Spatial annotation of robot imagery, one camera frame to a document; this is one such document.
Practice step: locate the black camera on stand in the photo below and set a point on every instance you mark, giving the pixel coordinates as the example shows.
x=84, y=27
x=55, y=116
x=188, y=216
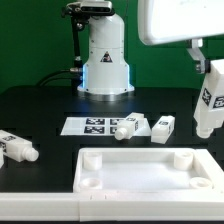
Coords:
x=88, y=7

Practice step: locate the black camera stand pole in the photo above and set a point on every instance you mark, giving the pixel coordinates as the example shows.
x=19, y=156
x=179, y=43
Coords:
x=77, y=62

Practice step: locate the white desk top tray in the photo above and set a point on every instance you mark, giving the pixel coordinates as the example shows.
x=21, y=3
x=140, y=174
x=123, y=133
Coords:
x=138, y=170

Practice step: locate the white marker sheet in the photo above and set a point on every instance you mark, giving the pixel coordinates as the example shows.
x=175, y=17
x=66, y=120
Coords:
x=89, y=126

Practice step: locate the white front fence bar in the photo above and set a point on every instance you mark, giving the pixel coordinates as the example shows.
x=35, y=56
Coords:
x=193, y=206

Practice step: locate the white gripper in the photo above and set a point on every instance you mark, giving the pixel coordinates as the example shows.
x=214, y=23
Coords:
x=166, y=21

